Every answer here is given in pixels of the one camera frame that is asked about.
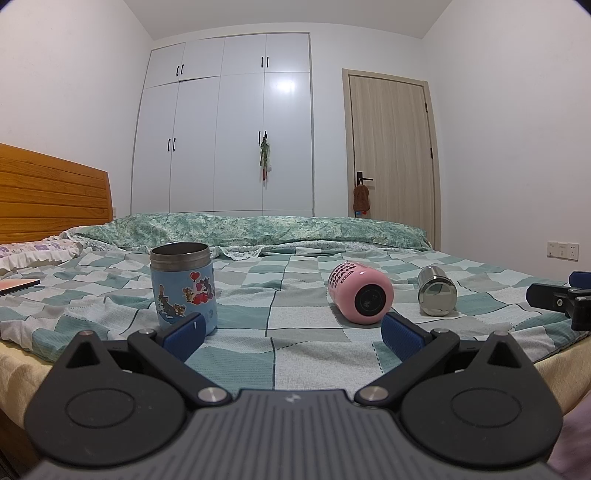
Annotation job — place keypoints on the light wood door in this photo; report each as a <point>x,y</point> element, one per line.
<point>391,148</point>

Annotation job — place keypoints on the green hanging ornament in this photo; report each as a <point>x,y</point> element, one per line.
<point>264,156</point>

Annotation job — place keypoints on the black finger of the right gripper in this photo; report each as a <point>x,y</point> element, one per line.
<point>574,300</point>

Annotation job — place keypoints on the blue cartoon sticker cup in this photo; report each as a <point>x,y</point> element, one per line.
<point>183,283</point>

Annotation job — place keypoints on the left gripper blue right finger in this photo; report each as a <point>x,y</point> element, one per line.
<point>423,355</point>

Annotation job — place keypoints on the white built-in wardrobe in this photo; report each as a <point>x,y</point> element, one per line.
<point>204,107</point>

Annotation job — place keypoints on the stainless steel cup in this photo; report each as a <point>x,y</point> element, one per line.
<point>437,293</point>

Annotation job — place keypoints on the white wall socket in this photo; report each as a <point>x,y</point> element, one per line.
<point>563,250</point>

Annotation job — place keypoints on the green floral folded quilt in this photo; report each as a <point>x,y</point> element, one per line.
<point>149,230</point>

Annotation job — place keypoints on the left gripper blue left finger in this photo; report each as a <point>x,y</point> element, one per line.
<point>162,355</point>

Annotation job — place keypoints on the orange wooden headboard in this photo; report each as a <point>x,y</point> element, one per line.
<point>42,195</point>

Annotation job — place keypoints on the pink dotted cup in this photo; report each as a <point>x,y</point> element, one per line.
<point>362,294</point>

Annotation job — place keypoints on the brown plush door hanger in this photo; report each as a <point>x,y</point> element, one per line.
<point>361,200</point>

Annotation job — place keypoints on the pink book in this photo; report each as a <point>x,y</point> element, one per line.
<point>12,285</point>

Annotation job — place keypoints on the purple floral pillow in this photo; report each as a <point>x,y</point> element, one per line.
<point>50,251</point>

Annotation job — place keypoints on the checkered green bed sheet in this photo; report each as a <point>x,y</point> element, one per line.
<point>277,327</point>

